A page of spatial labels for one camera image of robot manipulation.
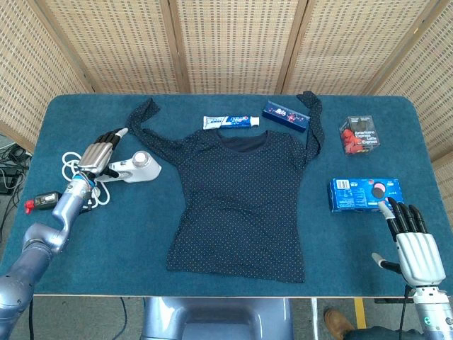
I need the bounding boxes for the blue white toothpaste tube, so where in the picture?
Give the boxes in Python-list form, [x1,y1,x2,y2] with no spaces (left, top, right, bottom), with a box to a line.
[202,115,261,131]

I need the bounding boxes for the brown shoe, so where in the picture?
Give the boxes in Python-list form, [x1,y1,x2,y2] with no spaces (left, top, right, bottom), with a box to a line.
[323,308,355,340]

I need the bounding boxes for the thin blue cable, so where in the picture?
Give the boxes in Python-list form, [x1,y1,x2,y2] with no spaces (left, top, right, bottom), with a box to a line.
[119,296,129,340]

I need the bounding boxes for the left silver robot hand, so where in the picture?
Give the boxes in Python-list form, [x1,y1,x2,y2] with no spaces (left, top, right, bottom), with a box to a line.
[76,127,129,179]

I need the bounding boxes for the dark blue toothpaste box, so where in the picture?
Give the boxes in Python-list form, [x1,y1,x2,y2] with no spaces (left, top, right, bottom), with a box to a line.
[261,100,312,134]

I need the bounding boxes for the woven wicker folding screen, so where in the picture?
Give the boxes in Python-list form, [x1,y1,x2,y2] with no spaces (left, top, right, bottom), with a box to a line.
[0,0,453,171]

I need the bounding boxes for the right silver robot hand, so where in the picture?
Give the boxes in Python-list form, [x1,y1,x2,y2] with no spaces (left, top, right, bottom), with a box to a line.
[371,197,447,286]

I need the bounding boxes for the white cable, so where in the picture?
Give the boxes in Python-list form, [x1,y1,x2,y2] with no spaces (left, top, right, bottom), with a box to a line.
[62,151,110,206]

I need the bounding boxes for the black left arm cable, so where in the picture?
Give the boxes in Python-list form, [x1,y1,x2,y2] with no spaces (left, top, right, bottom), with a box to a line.
[28,295,35,340]

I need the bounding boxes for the dark trouser leg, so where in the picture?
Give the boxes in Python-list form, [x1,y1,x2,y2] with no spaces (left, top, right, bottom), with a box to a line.
[345,325,420,340]

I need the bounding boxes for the black cables and adapters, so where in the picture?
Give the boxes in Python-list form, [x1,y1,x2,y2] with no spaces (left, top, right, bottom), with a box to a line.
[0,143,33,196]

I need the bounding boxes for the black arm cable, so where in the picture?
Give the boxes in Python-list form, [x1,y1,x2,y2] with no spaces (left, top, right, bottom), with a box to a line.
[28,295,35,340]
[398,285,413,340]

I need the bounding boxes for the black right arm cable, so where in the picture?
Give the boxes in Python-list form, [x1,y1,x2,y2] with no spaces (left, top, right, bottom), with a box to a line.
[398,285,413,340]

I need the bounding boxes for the blue felt table cover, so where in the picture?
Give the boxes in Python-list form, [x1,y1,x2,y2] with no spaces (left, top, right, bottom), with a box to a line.
[0,93,453,297]

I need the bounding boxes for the blue cookie box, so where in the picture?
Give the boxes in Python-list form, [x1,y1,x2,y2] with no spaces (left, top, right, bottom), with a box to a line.
[328,177,403,213]

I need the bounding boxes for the white table leg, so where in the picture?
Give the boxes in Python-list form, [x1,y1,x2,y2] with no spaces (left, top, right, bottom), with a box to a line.
[309,297,319,340]

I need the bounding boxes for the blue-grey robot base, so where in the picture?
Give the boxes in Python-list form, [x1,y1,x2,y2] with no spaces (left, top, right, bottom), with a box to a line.
[141,296,294,340]

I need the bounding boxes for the navy polka dot shirt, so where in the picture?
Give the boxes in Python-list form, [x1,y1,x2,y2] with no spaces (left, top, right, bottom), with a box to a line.
[126,90,326,284]

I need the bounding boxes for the black bottle red cap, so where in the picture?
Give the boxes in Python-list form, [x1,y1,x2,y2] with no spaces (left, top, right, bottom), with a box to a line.
[23,191,63,215]

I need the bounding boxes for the black red snack box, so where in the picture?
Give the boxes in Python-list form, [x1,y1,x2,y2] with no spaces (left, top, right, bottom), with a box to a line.
[338,115,382,157]

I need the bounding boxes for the white handheld garment steamer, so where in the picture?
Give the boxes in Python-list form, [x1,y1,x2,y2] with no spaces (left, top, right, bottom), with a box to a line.
[95,150,163,184]

